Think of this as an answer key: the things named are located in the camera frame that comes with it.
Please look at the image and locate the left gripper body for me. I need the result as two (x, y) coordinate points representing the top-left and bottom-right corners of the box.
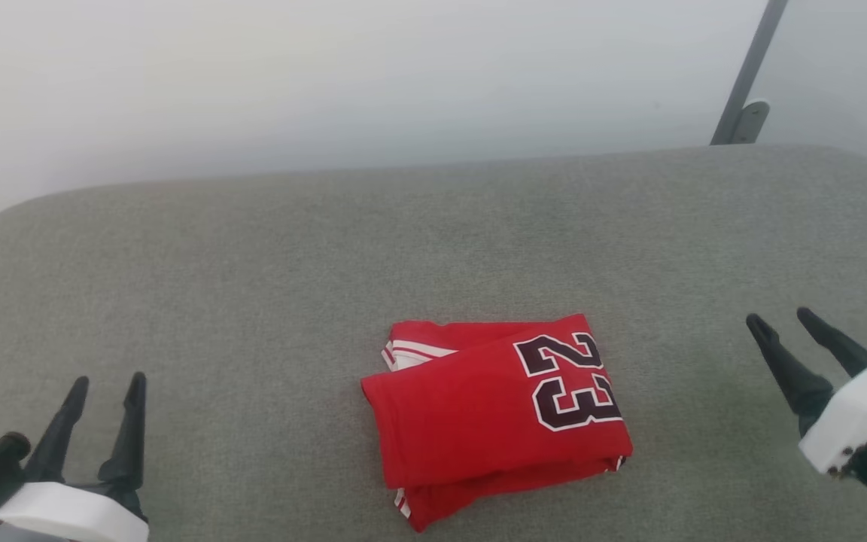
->
(65, 481), (151, 522)

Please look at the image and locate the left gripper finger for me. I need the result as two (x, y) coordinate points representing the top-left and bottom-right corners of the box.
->
(24, 376), (90, 483)
(98, 373), (148, 498)

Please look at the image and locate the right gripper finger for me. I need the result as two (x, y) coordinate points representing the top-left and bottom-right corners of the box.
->
(746, 314), (834, 437)
(796, 306), (867, 378)

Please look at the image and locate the grey fabric sofa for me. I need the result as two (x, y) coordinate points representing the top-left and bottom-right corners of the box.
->
(0, 145), (867, 542)

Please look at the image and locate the grey pole bracket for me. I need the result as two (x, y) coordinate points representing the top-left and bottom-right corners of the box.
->
(731, 100), (771, 145)

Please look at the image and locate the grey metal pole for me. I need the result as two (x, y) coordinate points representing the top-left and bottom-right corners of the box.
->
(710, 0), (789, 145)

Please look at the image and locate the red jersey with white sleeves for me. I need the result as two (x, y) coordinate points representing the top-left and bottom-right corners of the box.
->
(360, 314), (634, 533)

